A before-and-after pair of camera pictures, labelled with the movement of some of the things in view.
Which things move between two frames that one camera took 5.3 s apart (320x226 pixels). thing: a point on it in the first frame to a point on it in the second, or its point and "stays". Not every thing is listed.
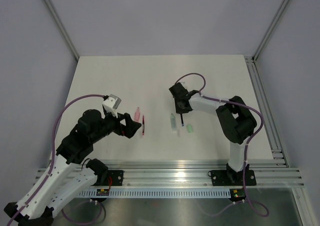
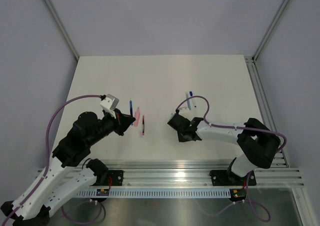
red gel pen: [143, 125] stays
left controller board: [102, 192] stays
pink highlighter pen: [137, 115] stays
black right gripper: [178, 109] to [181, 138]
